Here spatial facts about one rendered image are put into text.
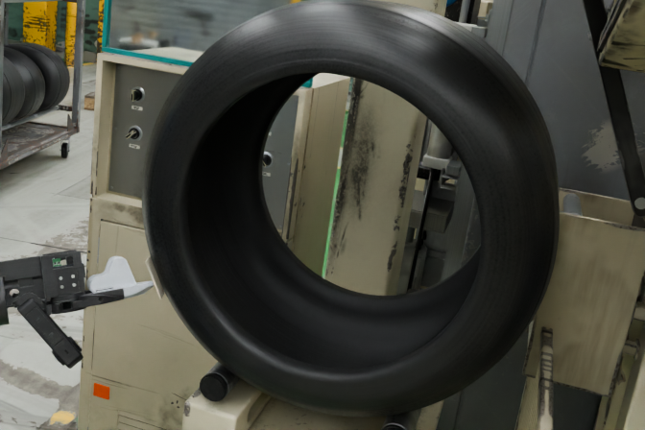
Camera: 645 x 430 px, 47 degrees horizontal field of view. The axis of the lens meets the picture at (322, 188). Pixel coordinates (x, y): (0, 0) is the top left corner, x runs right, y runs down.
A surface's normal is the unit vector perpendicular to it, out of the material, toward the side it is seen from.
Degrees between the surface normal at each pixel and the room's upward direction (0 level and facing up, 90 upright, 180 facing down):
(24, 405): 0
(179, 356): 92
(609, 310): 90
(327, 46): 79
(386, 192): 90
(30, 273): 70
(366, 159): 90
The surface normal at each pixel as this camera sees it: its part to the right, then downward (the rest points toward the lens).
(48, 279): 0.39, -0.05
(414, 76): -0.20, 0.06
